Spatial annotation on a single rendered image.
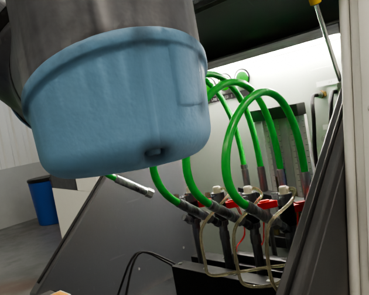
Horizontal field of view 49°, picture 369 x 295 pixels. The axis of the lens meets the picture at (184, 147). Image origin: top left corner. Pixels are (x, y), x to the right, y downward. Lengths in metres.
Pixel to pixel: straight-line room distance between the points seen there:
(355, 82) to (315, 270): 0.30
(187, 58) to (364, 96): 0.56
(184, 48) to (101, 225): 1.00
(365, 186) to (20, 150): 7.52
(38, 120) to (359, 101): 0.60
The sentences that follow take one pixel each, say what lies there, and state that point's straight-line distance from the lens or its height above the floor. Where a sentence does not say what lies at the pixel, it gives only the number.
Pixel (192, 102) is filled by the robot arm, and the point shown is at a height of 1.30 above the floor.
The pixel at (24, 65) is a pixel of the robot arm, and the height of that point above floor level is 1.33.
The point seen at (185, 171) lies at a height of 1.21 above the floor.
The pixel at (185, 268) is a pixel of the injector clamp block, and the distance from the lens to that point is 0.92.
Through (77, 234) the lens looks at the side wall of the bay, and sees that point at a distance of 1.11.
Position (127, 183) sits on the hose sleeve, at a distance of 0.93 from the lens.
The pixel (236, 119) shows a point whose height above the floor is 1.28.
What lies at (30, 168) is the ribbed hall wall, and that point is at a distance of 8.03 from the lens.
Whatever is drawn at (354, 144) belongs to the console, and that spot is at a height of 1.21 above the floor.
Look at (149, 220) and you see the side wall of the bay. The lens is 1.23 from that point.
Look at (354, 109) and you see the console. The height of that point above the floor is 1.27.
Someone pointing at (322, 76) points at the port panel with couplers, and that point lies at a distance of 1.00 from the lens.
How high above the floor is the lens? 1.30
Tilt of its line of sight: 4 degrees down
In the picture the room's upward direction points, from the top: 10 degrees counter-clockwise
